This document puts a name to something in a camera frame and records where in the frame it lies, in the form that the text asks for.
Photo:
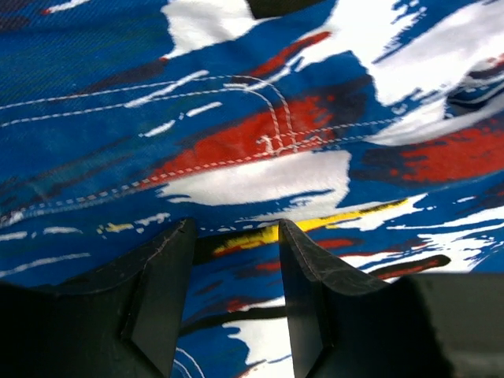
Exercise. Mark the blue patterned trousers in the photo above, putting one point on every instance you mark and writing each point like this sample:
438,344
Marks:
375,126

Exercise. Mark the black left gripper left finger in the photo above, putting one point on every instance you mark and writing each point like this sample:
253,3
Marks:
119,320

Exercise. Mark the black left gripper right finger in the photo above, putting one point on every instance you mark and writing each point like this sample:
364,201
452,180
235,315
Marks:
343,322

